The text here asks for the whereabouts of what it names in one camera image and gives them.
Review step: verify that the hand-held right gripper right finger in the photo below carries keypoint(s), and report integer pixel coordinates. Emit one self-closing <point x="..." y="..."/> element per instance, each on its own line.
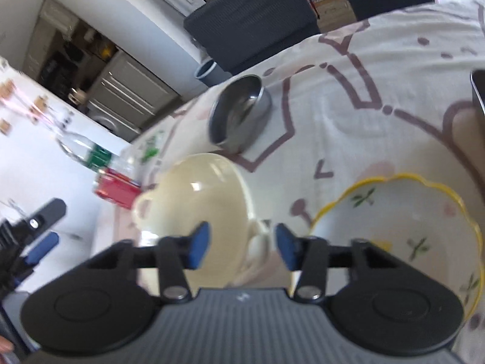
<point x="286" y="246"/>

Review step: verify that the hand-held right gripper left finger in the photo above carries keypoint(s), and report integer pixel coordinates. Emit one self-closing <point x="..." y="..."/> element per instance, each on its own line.
<point x="199" y="244"/>

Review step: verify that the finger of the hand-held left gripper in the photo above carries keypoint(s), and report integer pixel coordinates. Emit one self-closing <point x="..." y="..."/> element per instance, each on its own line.
<point x="41" y="248"/>
<point x="47" y="214"/>

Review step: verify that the floral bowl with yellow rim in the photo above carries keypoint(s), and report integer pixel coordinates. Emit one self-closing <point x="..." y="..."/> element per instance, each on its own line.
<point x="401" y="227"/>

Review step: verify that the rounded dark metal bowl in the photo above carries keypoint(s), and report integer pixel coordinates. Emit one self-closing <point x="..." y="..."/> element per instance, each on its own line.
<point x="237" y="115"/>

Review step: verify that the rectangular metal container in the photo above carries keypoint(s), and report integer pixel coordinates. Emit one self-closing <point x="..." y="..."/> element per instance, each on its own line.
<point x="479" y="94"/>

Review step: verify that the red soda can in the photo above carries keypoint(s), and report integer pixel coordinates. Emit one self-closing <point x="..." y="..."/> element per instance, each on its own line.
<point x="115" y="191"/>

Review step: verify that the clear plastic water bottle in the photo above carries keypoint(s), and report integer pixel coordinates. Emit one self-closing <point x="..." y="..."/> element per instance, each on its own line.
<point x="81" y="148"/>

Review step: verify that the green packet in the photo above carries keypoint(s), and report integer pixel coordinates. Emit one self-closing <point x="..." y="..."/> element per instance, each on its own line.
<point x="151" y="148"/>

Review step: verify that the washing machine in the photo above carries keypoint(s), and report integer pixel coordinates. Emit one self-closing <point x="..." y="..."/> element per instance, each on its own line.
<point x="108" y="123"/>

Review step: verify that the grey kitchen cabinet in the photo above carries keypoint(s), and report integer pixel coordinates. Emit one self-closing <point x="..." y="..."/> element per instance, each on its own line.
<point x="125" y="87"/>

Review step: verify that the grey waste bin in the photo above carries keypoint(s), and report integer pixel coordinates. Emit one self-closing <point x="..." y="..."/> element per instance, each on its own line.
<point x="207" y="72"/>

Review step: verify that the printed cartoon tablecloth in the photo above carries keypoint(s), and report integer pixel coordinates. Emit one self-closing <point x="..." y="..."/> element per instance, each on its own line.
<point x="379" y="94"/>

